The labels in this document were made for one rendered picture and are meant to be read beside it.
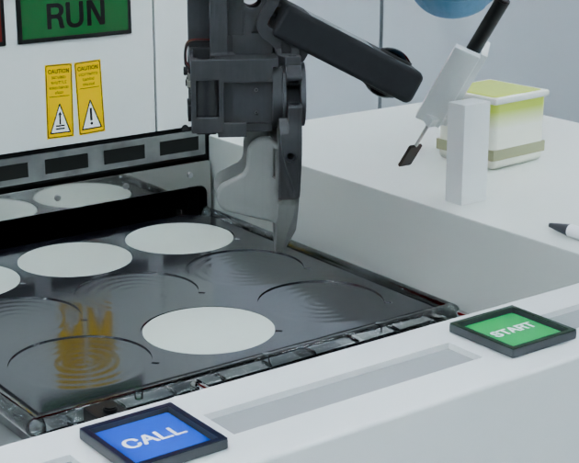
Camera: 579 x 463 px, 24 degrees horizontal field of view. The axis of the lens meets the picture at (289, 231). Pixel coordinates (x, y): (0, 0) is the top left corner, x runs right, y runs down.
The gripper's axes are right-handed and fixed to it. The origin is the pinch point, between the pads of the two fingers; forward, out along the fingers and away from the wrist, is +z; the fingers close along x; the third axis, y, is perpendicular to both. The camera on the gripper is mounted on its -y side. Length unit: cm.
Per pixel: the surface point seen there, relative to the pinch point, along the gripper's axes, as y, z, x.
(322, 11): -32, 14, -232
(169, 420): 9.3, 0.8, 30.2
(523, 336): -12.5, 0.8, 20.2
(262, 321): 1.9, 7.3, -1.2
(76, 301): 16.4, 7.3, -7.1
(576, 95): -113, 46, -281
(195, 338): 7.2, 7.3, 1.8
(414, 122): -17.6, 0.9, -42.2
